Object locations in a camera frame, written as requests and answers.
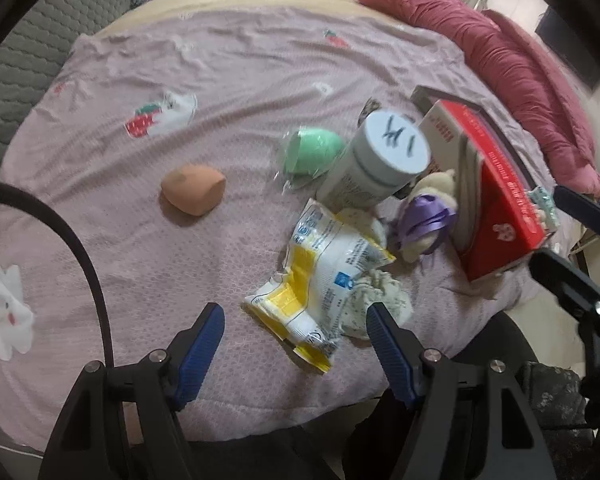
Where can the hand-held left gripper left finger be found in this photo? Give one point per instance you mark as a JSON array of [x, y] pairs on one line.
[[200, 355]]

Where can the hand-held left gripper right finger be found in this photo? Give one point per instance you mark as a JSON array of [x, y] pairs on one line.
[[390, 355]]

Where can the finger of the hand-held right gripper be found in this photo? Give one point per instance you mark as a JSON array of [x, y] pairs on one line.
[[580, 203], [570, 282]]

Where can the green tissue packet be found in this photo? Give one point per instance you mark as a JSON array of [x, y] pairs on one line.
[[542, 205]]

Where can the orange makeup sponge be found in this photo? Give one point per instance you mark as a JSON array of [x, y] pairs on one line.
[[192, 191]]

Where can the white plastic jar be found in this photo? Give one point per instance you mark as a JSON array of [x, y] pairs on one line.
[[375, 165]]

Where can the green makeup sponge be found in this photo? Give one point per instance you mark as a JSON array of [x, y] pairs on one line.
[[312, 152]]

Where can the white floral cloth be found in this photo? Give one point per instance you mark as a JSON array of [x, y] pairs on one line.
[[387, 292]]

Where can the person's dark floral pants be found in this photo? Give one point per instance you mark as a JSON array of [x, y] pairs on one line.
[[555, 410]]

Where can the red tissue pack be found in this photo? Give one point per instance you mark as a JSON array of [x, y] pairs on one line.
[[495, 195]]

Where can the yellow white packet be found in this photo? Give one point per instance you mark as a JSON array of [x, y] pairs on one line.
[[320, 270]]

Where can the cream plush bear purple ribbon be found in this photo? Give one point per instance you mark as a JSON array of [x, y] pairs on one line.
[[430, 210]]

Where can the black television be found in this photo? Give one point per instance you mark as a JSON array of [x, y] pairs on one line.
[[575, 45]]

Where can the red quilt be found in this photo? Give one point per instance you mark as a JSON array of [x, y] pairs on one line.
[[505, 55]]

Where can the leopard print scrunchie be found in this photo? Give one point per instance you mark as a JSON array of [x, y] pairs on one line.
[[371, 109]]

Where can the pink printed blanket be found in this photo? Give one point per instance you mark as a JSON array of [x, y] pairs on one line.
[[230, 85]]

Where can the grey quilted sofa cover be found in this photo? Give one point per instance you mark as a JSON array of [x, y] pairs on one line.
[[20, 60]]

